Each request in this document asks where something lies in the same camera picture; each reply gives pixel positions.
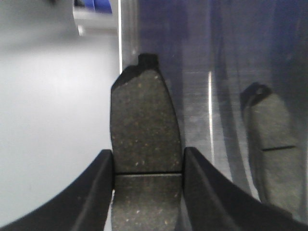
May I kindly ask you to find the grey brake pad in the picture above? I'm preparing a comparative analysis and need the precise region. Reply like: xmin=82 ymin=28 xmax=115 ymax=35
xmin=240 ymin=82 xmax=306 ymax=218
xmin=110 ymin=53 xmax=183 ymax=231

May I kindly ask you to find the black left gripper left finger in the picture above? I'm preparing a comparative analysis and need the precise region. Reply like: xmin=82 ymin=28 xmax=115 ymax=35
xmin=1 ymin=150 xmax=113 ymax=231

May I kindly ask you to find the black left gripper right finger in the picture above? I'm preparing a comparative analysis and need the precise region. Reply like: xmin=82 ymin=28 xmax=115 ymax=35
xmin=184 ymin=147 xmax=308 ymax=231

